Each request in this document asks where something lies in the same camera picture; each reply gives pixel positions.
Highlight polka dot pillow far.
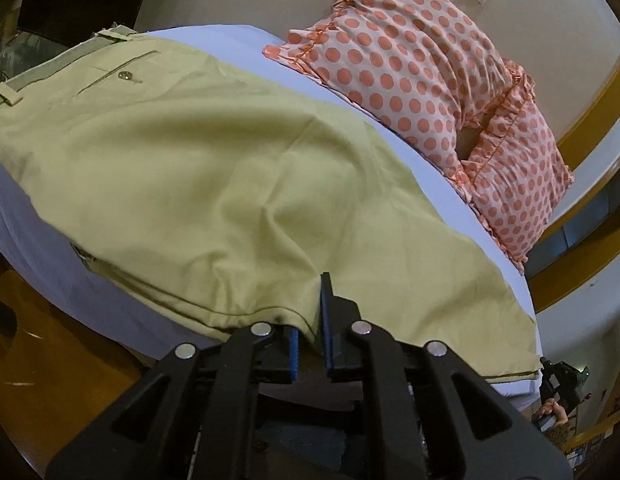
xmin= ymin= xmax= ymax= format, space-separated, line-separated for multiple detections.
xmin=463 ymin=60 xmax=574 ymax=272

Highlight wooden bedside furniture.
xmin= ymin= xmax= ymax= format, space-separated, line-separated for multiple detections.
xmin=0 ymin=253 xmax=142 ymax=478

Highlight polka dot pillow near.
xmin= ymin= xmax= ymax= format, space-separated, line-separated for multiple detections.
xmin=263 ymin=0 xmax=515 ymax=186

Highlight khaki yellow pants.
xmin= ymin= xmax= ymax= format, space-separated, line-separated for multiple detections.
xmin=0 ymin=29 xmax=540 ymax=382

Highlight white bed sheet mattress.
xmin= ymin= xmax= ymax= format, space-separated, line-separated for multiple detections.
xmin=0 ymin=24 xmax=544 ymax=411

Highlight polka dot pillow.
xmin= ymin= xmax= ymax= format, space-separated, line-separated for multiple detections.
xmin=463 ymin=60 xmax=574 ymax=272
xmin=263 ymin=0 xmax=515 ymax=186

